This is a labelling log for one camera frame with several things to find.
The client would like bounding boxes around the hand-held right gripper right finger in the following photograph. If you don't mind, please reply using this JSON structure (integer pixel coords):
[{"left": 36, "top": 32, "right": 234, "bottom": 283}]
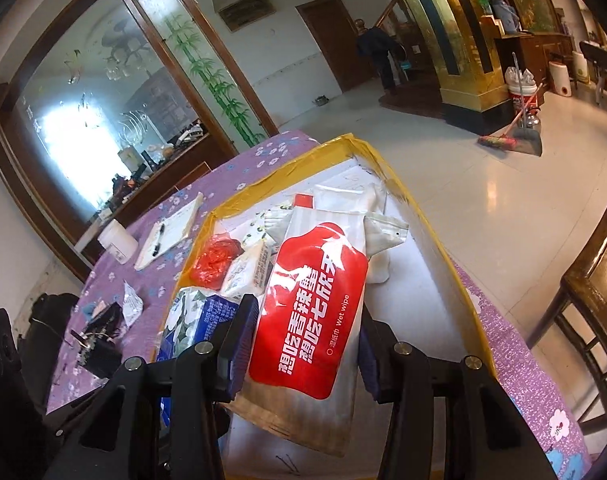
[{"left": 356, "top": 317, "right": 557, "bottom": 480}]

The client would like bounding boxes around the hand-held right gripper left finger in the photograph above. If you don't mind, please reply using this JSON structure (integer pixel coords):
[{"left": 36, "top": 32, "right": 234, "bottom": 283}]
[{"left": 44, "top": 294, "right": 260, "bottom": 480}]

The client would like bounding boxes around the red and white wipe packet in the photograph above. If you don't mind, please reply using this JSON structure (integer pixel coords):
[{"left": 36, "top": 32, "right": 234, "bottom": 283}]
[{"left": 231, "top": 207, "right": 409, "bottom": 458}]

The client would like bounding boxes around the yellow cardboard box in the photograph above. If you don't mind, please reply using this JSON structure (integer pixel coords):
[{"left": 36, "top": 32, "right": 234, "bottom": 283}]
[{"left": 156, "top": 132, "right": 499, "bottom": 480}]

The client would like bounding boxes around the blue floral tissue pack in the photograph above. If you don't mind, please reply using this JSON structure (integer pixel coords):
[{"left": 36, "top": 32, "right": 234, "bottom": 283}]
[{"left": 158, "top": 287, "right": 242, "bottom": 362}]

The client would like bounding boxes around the white wrapped tissue pack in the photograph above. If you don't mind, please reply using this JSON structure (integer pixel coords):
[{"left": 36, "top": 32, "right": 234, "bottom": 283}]
[{"left": 221, "top": 240, "right": 279, "bottom": 302}]

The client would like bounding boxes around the red plastic bag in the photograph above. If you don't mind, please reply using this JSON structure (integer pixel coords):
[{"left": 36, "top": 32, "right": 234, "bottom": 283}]
[{"left": 191, "top": 232, "right": 244, "bottom": 291}]

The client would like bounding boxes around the crumpled clear wrapper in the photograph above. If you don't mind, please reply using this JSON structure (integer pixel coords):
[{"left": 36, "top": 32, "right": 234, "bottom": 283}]
[{"left": 120, "top": 281, "right": 144, "bottom": 329}]

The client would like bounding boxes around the small floral packet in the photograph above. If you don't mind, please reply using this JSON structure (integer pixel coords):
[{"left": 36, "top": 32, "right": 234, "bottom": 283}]
[{"left": 244, "top": 207, "right": 294, "bottom": 247}]

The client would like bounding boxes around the printed paper notebook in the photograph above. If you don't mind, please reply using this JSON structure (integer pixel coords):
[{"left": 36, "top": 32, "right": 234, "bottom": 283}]
[{"left": 134, "top": 192, "right": 205, "bottom": 272}]

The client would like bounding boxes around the small black device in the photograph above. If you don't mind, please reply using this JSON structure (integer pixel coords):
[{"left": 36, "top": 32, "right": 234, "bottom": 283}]
[{"left": 71, "top": 302, "right": 124, "bottom": 379}]

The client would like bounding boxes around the white plastic jar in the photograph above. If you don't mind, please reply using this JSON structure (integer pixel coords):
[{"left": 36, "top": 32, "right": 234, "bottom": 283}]
[{"left": 98, "top": 219, "right": 139, "bottom": 264}]

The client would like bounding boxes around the plain white packet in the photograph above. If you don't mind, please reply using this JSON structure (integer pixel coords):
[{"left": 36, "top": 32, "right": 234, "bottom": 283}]
[{"left": 294, "top": 182, "right": 389, "bottom": 286}]

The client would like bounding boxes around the black bag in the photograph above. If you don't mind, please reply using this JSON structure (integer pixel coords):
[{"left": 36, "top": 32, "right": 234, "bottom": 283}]
[{"left": 21, "top": 292, "right": 79, "bottom": 392}]

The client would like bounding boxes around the clutter on wooden ledge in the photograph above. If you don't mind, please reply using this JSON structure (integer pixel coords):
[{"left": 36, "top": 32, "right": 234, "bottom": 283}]
[{"left": 91, "top": 117, "right": 209, "bottom": 221}]

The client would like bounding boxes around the wooden chair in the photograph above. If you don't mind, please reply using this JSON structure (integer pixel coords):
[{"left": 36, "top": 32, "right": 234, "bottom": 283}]
[{"left": 526, "top": 195, "right": 607, "bottom": 442}]

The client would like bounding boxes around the black chair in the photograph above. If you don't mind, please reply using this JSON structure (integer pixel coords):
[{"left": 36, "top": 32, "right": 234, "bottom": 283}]
[{"left": 0, "top": 309, "right": 49, "bottom": 480}]

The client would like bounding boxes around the broom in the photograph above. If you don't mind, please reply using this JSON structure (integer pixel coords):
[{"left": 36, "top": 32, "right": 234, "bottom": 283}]
[{"left": 478, "top": 82, "right": 544, "bottom": 152}]

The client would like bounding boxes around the grey dustpan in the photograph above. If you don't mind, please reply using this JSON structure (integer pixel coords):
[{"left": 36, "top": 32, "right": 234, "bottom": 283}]
[{"left": 513, "top": 125, "right": 543, "bottom": 157}]

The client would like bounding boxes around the bamboo painted panel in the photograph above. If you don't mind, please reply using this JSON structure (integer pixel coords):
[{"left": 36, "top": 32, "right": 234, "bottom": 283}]
[{"left": 118, "top": 0, "right": 269, "bottom": 147}]

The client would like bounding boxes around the etched glass partition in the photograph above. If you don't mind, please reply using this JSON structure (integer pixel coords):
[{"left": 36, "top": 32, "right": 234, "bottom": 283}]
[{"left": 18, "top": 0, "right": 209, "bottom": 227}]

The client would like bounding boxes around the red and white bucket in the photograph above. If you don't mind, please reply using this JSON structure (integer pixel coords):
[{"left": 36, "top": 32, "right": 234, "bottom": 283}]
[{"left": 506, "top": 67, "right": 538, "bottom": 112}]

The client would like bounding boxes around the brown wooden door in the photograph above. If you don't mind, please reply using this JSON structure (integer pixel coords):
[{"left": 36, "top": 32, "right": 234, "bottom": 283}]
[{"left": 296, "top": 0, "right": 379, "bottom": 92}]

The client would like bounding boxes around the gold pillar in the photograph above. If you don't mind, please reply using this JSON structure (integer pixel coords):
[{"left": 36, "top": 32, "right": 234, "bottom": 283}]
[{"left": 383, "top": 0, "right": 515, "bottom": 134}]

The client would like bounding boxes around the white bin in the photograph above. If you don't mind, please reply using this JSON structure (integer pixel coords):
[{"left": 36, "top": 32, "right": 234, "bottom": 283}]
[{"left": 548, "top": 61, "right": 573, "bottom": 96}]

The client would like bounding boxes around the framed wall plaque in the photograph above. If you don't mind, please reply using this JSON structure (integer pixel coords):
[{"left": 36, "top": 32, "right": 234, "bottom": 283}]
[{"left": 218, "top": 0, "right": 277, "bottom": 31}]

